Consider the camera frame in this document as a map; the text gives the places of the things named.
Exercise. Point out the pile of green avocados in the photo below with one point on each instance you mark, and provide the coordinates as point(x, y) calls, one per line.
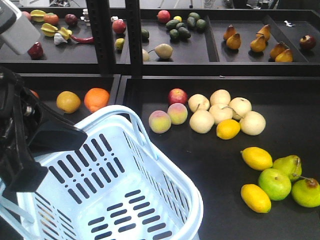
point(173, 30)

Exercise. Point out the yellow citrus fruit right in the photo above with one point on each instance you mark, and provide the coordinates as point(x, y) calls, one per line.
point(68, 102)

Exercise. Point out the orange behind apple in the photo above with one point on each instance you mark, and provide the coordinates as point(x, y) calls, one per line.
point(35, 94)

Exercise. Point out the white pear centre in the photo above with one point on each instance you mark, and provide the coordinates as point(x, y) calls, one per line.
point(221, 112)

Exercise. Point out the black steel shelf post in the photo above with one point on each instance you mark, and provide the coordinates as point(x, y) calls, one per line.
point(101, 28)

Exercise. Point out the white pear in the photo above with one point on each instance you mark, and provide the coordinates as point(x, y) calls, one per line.
point(221, 112)
point(220, 96)
point(240, 106)
point(253, 123)
point(201, 121)
point(198, 102)

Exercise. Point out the red bell pepper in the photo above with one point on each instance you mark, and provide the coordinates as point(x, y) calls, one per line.
point(36, 51)

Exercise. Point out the red chili pepper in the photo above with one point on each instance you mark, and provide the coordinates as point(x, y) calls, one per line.
point(87, 40)

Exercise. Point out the red pomegranate middle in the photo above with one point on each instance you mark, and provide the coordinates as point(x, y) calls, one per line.
point(119, 26)

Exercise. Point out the pink yellow peach right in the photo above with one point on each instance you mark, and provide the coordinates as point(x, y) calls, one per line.
point(178, 113)

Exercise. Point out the white garlic bulb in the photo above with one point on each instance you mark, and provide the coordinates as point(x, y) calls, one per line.
point(59, 39)

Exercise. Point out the yellow starfruit front right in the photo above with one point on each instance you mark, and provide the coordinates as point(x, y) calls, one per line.
point(65, 33)

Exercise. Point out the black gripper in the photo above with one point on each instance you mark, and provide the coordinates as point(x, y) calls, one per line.
point(47, 131)

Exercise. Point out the small yellow lemon back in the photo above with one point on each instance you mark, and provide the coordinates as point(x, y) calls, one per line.
point(178, 18)

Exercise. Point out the yellow lemon upper right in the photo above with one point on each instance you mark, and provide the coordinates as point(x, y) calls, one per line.
point(257, 158)

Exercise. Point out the pink yellow peach left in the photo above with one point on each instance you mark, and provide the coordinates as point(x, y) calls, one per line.
point(159, 122)

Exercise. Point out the yellow lemon by pears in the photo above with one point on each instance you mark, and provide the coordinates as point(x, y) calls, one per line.
point(228, 129)

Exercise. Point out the white pear front right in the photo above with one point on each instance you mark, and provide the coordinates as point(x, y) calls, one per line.
point(253, 123)

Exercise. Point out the red apple among pears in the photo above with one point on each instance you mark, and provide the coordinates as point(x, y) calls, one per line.
point(177, 95)

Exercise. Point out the dark purple fruit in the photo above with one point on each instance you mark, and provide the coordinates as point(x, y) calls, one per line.
point(71, 20)

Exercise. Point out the red peach upper tray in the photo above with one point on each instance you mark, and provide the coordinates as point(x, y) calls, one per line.
point(163, 16)

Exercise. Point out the white pear back left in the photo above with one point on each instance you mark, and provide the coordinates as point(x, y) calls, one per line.
point(198, 102)

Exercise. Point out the pink yellow peach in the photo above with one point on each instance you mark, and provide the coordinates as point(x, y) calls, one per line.
point(178, 113)
point(159, 122)

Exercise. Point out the white pear back right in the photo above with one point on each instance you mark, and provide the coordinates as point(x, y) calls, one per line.
point(240, 106)

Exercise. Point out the white pear back middle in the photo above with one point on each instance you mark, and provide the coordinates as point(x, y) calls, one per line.
point(220, 96)

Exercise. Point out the white pear front left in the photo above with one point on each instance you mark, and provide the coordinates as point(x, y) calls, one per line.
point(201, 121)

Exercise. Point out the small yellow-green lime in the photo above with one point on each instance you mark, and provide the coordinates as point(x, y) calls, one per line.
point(119, 44)

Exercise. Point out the pale pear upper tray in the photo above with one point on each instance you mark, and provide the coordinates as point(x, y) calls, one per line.
point(163, 51)

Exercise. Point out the orange front right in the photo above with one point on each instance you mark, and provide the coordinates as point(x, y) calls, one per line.
point(96, 98)

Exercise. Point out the brown pear far left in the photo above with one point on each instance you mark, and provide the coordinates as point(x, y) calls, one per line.
point(230, 31)

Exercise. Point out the orange persimmon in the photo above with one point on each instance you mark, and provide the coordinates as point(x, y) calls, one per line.
point(51, 18)

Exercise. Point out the yellow starfruit front left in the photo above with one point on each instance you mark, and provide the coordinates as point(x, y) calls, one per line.
point(49, 30)

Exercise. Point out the yellow starfruit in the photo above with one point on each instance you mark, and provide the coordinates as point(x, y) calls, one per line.
point(65, 33)
point(49, 30)
point(37, 15)

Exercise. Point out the yellow starfruit back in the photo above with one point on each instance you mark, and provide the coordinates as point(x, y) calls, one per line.
point(37, 15)

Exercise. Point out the light blue plastic basket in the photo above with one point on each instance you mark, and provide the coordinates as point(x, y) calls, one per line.
point(117, 186)

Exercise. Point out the yellow lemon lower right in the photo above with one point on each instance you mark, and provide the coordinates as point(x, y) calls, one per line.
point(255, 198)

